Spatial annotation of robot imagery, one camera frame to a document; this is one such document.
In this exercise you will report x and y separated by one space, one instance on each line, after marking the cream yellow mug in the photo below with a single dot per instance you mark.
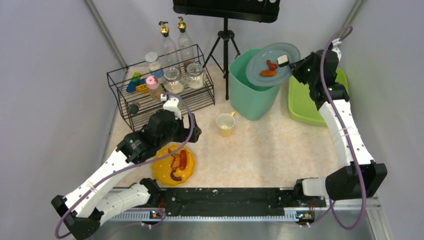
226 123

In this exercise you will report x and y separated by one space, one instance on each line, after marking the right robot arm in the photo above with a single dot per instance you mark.
358 174

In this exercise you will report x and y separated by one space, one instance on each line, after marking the black wire rack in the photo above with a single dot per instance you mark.
118 80

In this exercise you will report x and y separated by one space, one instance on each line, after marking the teal plastic bin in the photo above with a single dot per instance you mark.
250 100

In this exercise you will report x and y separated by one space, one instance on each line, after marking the white tofu cube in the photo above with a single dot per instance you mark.
283 60

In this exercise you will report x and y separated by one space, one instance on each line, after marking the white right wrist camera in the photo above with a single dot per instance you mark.
334 47

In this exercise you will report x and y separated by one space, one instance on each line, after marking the pink lid spice jar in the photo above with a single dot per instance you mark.
155 88

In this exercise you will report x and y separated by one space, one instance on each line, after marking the large clear glass jar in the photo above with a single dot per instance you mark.
173 80

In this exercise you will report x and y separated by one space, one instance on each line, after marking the colourful toy blocks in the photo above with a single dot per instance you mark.
137 84

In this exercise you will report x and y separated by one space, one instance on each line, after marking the black lid spice jar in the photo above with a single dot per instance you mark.
133 108

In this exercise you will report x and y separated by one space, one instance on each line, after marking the black tripod stand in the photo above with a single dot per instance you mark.
227 36

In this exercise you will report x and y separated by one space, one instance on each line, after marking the yellow scalloped plate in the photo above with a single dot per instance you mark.
161 169

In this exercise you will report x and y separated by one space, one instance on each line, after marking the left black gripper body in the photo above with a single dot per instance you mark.
187 131

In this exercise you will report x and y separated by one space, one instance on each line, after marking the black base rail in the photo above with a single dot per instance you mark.
211 204

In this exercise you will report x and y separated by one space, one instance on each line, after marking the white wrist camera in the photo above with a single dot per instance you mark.
173 104
334 47

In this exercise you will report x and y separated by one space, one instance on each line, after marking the green plastic tub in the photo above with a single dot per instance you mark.
300 106

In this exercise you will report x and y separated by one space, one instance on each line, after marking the grey-blue plate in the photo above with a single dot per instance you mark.
271 52

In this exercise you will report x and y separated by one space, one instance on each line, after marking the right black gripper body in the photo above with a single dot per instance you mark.
298 68

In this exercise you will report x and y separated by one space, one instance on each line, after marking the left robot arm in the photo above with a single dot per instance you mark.
83 211

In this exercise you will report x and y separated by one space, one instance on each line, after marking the oil bottle gold cap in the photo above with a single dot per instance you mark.
169 47
185 44

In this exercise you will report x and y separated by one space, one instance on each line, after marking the blue label jar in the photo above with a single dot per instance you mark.
155 66

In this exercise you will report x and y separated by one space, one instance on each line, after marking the orange fried piece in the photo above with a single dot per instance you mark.
268 73

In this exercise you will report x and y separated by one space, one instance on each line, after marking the black panel on tripod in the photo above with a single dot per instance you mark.
262 11

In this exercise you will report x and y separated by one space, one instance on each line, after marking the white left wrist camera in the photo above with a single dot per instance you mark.
173 104

